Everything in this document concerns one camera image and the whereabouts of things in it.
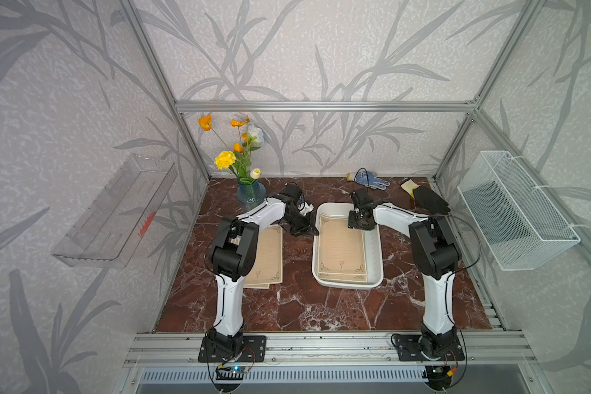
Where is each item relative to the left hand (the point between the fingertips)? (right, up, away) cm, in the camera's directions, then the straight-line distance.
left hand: (318, 232), depth 93 cm
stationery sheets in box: (+9, -8, +4) cm, 13 cm away
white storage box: (+22, -7, +3) cm, 23 cm away
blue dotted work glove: (+26, +23, +30) cm, 46 cm away
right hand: (+16, +3, +11) cm, 19 cm away
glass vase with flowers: (-27, +17, +4) cm, 32 cm away
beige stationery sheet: (-19, -13, 0) cm, 23 cm away
